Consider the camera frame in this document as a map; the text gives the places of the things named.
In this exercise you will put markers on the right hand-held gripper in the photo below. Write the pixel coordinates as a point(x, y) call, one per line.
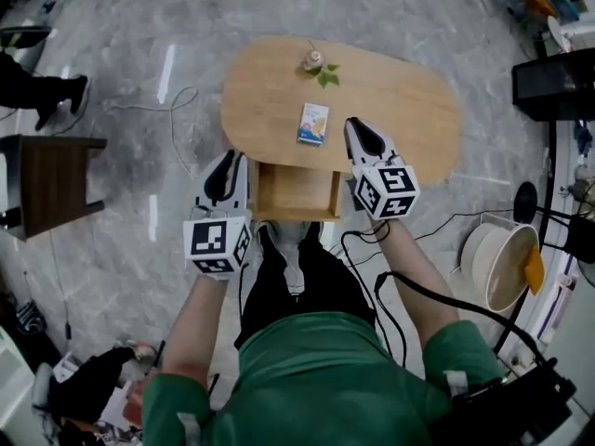
point(390, 188)

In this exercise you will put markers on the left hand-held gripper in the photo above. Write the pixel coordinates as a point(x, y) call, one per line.
point(209, 244)

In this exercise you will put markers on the small colourful card box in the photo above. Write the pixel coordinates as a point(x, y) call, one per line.
point(313, 124)

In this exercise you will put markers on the wooden drawer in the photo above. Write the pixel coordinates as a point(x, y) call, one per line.
point(295, 188)

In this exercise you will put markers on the person's right forearm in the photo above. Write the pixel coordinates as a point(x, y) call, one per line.
point(418, 286)

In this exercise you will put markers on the person's left forearm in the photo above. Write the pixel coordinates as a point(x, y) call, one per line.
point(197, 332)

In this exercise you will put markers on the oval wooden coffee table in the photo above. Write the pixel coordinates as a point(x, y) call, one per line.
point(400, 105)

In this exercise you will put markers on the small plant in vase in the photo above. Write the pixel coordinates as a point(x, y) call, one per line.
point(321, 70)

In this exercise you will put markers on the person's black trousers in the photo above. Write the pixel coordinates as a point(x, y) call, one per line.
point(325, 286)

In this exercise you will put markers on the black standing fan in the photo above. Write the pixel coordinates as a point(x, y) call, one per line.
point(525, 202)

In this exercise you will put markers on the dark wooden side table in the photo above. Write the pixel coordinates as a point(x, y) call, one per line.
point(51, 184)

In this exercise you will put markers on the beige round basket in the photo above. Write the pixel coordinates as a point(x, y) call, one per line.
point(502, 267)

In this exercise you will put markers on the black box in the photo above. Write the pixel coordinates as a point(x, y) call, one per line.
point(553, 86)

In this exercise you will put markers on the orange cloth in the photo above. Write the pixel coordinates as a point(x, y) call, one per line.
point(534, 270)

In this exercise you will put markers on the person's green shirt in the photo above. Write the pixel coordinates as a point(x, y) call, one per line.
point(316, 388)

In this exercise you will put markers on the black jacket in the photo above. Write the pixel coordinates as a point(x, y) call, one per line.
point(88, 384)

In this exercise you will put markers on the black waist pack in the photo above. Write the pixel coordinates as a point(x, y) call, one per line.
point(511, 411)

